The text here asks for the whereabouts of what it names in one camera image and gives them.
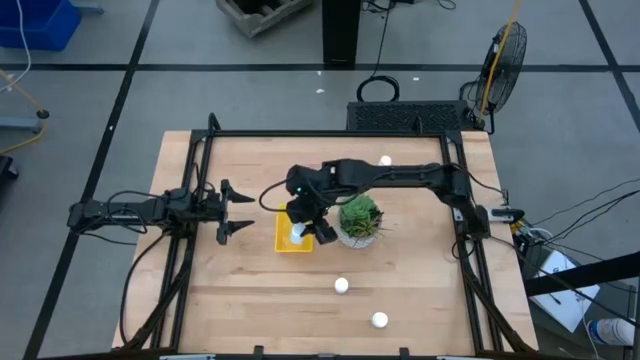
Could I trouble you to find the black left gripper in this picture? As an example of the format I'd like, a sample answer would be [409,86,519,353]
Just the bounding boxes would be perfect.
[198,178,256,245]

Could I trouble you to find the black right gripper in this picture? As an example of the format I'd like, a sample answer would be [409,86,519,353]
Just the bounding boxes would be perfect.
[285,164,340,246]

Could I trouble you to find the yellow plastic basket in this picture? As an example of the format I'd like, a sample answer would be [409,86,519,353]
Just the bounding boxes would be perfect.
[274,202,315,254]

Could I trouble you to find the green succulent in white pot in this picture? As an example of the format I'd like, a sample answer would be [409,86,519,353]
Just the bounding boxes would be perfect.
[335,193,394,250]

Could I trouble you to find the black computer case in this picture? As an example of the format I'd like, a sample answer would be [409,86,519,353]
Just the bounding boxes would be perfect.
[346,99,476,134]

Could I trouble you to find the grey wooden crate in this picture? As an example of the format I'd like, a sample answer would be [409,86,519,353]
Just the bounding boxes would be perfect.
[215,0,315,39]

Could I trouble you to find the black square pillar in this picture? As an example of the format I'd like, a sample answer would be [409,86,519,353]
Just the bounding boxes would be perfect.
[322,0,362,69]

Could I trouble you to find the black power box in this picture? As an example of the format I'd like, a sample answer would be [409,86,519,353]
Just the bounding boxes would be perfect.
[512,232,544,266]

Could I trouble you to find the grey floor stand bar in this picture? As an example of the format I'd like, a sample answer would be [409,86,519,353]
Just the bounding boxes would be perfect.
[0,115,45,134]

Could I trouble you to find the black object at floor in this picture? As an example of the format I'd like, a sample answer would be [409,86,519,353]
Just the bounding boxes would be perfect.
[0,154,20,182]

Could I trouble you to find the blue plastic bin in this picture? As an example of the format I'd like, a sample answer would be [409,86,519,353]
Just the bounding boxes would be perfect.
[0,0,83,52]

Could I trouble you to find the black floor fan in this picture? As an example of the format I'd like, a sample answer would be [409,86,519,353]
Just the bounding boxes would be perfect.
[472,20,529,136]

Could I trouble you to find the white cardboard box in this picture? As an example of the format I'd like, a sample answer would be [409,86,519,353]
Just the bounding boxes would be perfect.
[528,248,601,334]

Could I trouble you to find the black metal beam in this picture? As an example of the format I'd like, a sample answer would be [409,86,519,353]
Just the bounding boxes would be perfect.
[523,251,640,298]

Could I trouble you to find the clear plastic bottle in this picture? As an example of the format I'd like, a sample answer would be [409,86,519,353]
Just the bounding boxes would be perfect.
[587,317,637,347]

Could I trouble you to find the black aluminium table frame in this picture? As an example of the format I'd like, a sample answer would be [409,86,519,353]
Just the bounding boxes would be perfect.
[112,112,539,359]

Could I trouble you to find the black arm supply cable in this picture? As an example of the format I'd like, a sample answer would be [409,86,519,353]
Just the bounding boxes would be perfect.
[118,232,169,347]

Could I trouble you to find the coiled black cable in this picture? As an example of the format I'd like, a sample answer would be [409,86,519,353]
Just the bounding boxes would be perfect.
[355,0,401,104]

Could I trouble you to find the yellow floor cable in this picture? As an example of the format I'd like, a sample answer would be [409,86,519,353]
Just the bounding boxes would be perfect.
[0,69,50,156]

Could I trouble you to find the thin white cable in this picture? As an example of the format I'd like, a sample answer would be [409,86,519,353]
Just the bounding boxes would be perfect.
[0,0,33,95]

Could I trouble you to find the yellow cable over fan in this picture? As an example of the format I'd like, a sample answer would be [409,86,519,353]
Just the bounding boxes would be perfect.
[477,0,524,126]

